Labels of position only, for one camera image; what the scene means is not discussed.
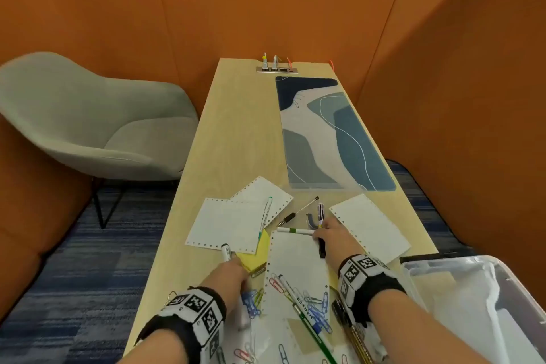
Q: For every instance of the black right wristband with markers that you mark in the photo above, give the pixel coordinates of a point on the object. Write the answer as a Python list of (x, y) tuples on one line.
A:
[(362, 274)]

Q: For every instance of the yellow black striped pencil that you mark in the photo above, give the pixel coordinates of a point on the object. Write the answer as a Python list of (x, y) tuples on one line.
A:
[(347, 325)]

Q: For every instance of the thin clear black-capped pen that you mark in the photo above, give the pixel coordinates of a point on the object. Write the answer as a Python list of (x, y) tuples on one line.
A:
[(288, 218)]

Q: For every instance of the pile of coloured paper clips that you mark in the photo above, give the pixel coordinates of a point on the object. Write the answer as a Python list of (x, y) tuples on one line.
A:
[(317, 321)]

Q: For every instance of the white plug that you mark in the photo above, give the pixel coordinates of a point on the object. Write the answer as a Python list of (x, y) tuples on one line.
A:
[(275, 64)]

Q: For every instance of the black left wristband with markers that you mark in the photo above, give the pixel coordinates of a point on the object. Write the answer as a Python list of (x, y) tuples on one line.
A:
[(200, 306)]

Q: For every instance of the black wristband with markers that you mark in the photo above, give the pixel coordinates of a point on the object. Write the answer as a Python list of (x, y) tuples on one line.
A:
[(200, 306), (362, 274)]

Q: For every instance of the grey upholstered armchair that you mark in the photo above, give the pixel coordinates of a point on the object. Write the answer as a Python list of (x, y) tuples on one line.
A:
[(85, 120)]

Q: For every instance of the yellow sticky note pad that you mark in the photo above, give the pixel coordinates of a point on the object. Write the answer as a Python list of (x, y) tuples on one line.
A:
[(260, 255)]

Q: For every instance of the person's right hand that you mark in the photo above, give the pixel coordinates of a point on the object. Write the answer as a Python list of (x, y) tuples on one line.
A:
[(341, 244)]

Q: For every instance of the blue patterned desk mat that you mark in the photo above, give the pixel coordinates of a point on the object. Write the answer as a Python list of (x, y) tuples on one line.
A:
[(341, 142)]

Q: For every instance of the silver socket panel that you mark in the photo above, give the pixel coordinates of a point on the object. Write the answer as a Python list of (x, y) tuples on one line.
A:
[(277, 70)]

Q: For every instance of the white card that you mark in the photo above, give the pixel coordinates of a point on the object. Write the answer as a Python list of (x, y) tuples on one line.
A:
[(520, 342)]

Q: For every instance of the person's right forearm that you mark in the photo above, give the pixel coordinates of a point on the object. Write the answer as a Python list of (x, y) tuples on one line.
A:
[(409, 325)]

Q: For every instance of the white marker with green band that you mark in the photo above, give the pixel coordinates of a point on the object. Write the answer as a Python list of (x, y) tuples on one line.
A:
[(294, 230)]

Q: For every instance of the plug with yellow tag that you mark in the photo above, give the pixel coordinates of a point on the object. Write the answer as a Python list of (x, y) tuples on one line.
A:
[(265, 63)]

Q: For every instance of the white marker with black cap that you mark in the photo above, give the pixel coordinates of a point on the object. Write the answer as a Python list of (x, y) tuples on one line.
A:
[(226, 253)]

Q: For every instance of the clear plastic storage bin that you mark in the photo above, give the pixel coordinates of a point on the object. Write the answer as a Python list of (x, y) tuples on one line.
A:
[(524, 287)]

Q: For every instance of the light wooden table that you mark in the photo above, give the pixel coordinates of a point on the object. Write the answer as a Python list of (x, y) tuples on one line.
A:
[(239, 129)]

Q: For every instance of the person's left hand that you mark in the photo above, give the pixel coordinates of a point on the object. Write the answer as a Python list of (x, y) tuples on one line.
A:
[(230, 278)]

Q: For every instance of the black and white pen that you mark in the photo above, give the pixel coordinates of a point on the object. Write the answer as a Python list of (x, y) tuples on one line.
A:
[(321, 212)]

